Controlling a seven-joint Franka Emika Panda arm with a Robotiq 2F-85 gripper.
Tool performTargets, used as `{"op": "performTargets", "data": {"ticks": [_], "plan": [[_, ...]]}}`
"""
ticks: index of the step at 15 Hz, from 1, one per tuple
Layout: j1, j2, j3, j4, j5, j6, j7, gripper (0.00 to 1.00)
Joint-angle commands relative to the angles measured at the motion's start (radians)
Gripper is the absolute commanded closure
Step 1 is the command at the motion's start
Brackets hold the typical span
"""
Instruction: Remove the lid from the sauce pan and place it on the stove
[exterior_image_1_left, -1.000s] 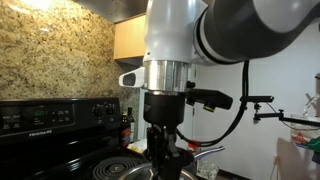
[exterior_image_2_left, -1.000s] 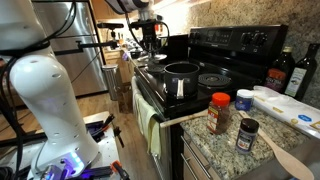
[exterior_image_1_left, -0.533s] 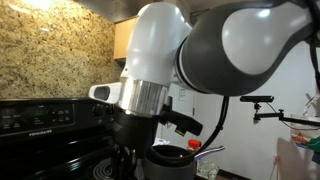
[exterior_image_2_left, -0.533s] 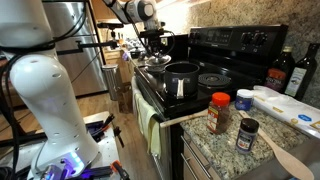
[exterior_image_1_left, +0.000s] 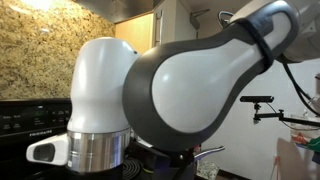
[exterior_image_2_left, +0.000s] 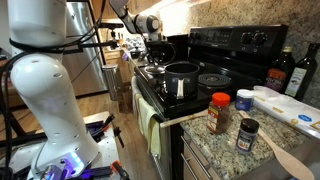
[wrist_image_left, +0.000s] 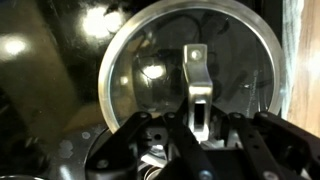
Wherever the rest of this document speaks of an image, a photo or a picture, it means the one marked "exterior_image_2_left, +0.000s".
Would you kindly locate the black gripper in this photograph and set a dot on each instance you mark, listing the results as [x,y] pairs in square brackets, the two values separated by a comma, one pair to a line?
[156,41]

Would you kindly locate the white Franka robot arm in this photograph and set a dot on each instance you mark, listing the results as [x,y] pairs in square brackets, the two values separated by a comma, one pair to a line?
[50,100]

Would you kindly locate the black electric stove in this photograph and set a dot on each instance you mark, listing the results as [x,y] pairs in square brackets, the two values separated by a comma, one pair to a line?
[230,60]

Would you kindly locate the spice jar with red lid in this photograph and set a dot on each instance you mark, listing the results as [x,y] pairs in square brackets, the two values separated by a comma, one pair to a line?
[218,113]

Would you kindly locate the blue jar with white lid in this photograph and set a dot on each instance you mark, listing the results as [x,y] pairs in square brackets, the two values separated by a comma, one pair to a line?
[244,100]

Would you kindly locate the spice jar with black lid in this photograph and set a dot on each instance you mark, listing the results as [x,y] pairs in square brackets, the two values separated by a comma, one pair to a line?
[247,136]

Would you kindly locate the steel trash can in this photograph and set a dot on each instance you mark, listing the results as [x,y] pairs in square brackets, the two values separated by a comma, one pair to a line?
[111,81]

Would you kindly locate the pale yellow dish towel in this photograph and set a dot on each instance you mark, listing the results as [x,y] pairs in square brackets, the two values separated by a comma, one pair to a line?
[148,120]

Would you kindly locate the large black coil burner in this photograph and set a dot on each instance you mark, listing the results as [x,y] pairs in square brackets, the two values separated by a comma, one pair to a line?
[215,80]

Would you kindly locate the stainless steel refrigerator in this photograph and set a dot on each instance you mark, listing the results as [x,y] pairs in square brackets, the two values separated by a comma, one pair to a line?
[83,50]

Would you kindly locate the white robot mounting table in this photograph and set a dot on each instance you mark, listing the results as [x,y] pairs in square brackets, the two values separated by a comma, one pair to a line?
[105,146]

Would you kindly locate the dark bottle with red label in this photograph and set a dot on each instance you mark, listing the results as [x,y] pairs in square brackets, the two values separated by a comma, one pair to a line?
[279,71]

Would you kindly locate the white plastic package blue logo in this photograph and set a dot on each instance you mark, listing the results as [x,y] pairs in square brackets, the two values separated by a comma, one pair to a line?
[290,108]

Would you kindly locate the dark bottle with white label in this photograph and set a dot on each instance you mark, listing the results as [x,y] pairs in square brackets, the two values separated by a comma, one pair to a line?
[301,76]

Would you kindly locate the large wooden spoon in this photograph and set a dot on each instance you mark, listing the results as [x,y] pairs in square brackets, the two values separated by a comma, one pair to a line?
[286,156]

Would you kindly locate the black camera on stand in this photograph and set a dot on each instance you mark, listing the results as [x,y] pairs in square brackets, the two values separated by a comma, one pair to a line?
[111,33]

